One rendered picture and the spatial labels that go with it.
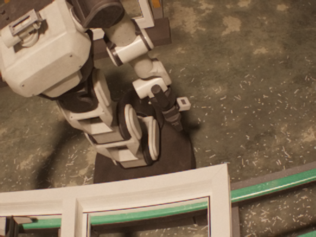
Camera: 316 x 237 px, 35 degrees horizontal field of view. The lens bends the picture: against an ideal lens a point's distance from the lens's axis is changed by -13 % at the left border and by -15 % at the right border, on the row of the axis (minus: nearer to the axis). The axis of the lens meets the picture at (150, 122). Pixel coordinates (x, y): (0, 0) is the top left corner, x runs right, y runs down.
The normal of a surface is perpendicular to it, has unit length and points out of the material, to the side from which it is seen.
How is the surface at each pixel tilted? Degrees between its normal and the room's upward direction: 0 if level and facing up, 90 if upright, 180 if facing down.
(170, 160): 0
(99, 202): 90
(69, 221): 0
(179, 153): 0
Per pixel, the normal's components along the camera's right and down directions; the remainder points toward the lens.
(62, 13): 0.41, -0.53
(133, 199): 0.00, 0.72
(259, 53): -0.26, -0.67
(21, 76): 0.11, 0.38
